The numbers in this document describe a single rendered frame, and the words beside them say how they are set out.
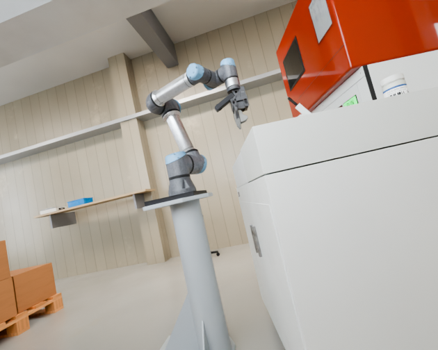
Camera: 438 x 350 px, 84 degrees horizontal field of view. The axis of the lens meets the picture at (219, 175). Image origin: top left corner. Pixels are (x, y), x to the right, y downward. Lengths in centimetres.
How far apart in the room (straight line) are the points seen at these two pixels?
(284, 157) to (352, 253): 33
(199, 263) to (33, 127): 504
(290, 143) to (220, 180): 318
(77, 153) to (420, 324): 495
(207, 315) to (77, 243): 403
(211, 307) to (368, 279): 78
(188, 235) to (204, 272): 20
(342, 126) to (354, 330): 57
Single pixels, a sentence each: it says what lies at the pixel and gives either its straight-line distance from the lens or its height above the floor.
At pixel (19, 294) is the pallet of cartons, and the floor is 32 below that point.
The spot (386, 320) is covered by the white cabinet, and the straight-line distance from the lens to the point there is 91.
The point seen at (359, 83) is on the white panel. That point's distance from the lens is 139.
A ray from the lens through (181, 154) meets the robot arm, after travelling 132.
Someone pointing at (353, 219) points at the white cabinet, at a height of 64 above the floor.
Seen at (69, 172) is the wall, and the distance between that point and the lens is 520.
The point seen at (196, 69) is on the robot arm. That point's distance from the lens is 126.
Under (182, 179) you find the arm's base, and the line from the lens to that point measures 129.
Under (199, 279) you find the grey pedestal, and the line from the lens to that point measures 131.
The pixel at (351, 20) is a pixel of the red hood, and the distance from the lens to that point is 147.
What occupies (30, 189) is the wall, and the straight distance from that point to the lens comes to 580.
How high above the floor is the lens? 78
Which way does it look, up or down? 5 degrees up
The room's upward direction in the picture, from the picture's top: 13 degrees counter-clockwise
